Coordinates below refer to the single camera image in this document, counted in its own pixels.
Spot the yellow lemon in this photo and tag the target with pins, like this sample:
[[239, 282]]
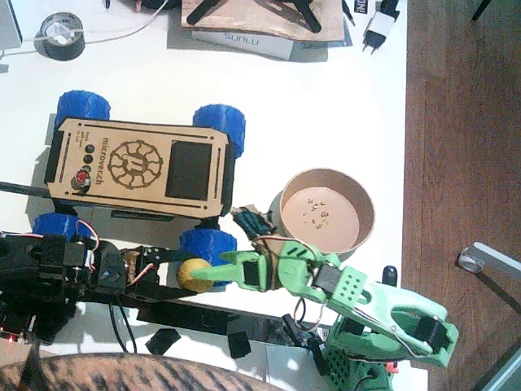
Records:
[[191, 281]]

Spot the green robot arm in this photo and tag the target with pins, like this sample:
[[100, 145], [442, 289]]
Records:
[[399, 309]]

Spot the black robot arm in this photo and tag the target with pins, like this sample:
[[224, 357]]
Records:
[[40, 264]]

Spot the round wooden bowl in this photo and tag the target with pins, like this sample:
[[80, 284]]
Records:
[[325, 220]]

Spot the blue rover wheel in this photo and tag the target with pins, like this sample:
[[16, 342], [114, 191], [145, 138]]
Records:
[[224, 122], [207, 244], [83, 106], [57, 225]]

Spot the black tape piece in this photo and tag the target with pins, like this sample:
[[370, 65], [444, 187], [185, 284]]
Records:
[[163, 341]]

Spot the wooden rover chassis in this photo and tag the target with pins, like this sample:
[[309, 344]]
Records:
[[154, 191]]

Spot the crumpled dark tape piece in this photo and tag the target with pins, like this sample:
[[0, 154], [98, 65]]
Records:
[[239, 345]]

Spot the brown striped fabric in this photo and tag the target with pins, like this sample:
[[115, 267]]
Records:
[[122, 372]]

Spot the thin black rod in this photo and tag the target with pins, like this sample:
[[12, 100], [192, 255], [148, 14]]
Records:
[[24, 188]]

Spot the white SUNLU box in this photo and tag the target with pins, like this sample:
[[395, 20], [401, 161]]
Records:
[[244, 42]]

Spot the grey metal leg with castor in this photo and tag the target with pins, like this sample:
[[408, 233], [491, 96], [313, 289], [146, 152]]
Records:
[[488, 256]]

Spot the brown wooden board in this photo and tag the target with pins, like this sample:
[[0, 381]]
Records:
[[260, 20]]

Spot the black tripod leg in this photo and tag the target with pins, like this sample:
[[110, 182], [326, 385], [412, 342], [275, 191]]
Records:
[[201, 12], [309, 18]]

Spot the black pen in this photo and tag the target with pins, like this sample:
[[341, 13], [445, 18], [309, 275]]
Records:
[[348, 12]]

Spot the grey box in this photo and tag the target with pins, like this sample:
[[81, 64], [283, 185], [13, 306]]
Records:
[[8, 24]]

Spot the white and black power adapter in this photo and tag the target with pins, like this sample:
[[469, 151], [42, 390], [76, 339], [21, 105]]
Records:
[[380, 26]]

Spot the black printed label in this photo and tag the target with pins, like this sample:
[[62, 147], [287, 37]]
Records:
[[360, 6]]

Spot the dark camera module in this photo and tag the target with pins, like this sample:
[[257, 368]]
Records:
[[252, 222]]

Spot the long black rail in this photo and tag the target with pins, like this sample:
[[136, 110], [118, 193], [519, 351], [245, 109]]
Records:
[[191, 317]]

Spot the grey duct tape roll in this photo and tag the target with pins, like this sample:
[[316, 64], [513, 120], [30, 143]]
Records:
[[61, 49]]

